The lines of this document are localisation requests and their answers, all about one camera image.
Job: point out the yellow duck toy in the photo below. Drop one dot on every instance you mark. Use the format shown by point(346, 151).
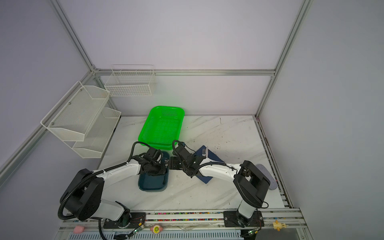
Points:
point(279, 226)

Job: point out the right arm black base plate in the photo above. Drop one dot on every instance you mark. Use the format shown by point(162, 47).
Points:
point(235, 219)

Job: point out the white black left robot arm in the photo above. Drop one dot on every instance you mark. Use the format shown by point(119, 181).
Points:
point(83, 198)

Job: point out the dark teal plastic tray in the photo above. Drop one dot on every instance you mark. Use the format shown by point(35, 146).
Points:
point(159, 183)

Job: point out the pink toy on rail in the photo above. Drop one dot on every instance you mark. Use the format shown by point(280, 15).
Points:
point(78, 229)

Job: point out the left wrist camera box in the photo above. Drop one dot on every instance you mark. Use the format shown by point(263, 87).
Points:
point(153, 155)

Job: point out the aluminium frame post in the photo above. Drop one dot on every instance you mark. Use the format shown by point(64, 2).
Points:
point(70, 30)

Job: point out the green plastic perforated basket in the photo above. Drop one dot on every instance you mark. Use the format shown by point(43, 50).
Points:
point(162, 126)

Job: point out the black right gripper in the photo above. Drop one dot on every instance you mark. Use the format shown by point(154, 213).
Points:
point(172, 163)

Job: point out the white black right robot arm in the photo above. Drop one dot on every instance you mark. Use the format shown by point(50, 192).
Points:
point(251, 183)

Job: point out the white wire wall basket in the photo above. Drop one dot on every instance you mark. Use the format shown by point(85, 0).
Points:
point(131, 81)

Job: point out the yellow pink round toy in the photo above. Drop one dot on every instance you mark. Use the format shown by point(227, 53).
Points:
point(156, 229)

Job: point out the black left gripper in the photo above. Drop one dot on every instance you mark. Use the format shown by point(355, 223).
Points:
point(162, 170)

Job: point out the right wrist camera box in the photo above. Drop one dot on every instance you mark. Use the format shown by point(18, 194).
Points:
point(181, 152)

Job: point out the aluminium front rail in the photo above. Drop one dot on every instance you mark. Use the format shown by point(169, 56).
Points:
point(193, 225)

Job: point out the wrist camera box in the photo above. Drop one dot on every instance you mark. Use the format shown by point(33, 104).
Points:
point(181, 152)
point(153, 155)

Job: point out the white mesh wall shelf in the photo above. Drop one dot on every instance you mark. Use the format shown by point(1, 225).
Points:
point(83, 121)

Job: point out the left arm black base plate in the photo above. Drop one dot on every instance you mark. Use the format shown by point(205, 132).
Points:
point(127, 221)

